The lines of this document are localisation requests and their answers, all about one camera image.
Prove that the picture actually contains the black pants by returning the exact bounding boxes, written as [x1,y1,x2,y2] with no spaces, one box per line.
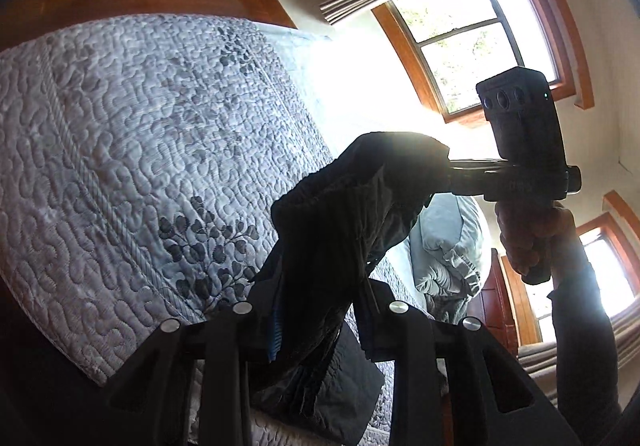
[248,132,449,445]

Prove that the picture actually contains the black sleeved right forearm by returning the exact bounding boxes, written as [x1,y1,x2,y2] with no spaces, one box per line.
[549,229,622,445]

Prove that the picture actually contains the person's right hand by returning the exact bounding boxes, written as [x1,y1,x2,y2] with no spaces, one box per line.
[495,201,586,287]

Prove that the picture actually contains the dark wooden headboard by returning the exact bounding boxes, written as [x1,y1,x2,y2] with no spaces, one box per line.
[466,249,518,356]

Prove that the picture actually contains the grey folded duvet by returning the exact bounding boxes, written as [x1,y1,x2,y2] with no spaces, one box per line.
[409,193,492,325]

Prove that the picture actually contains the wooden framed window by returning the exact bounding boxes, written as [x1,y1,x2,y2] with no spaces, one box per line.
[372,0,594,125]

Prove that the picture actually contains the grey quilted bedspread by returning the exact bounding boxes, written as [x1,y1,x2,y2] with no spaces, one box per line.
[0,12,442,446]

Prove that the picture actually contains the light blue bed sheet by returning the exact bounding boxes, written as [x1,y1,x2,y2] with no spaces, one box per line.
[254,22,332,94]

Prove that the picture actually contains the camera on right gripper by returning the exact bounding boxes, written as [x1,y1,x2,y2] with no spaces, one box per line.
[475,66,566,171]

